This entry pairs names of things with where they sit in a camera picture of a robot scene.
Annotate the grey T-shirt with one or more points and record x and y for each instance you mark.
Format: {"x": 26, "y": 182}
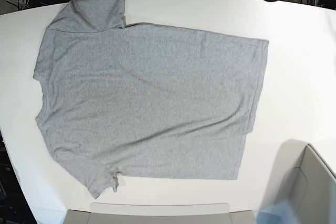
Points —
{"x": 144, "y": 100}

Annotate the beige box right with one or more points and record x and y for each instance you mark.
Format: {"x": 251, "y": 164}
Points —
{"x": 310, "y": 197}

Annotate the beige tray bottom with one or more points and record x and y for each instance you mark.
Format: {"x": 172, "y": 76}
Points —
{"x": 117, "y": 213}

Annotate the blue translucent object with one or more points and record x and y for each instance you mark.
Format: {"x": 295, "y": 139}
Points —
{"x": 279, "y": 213}

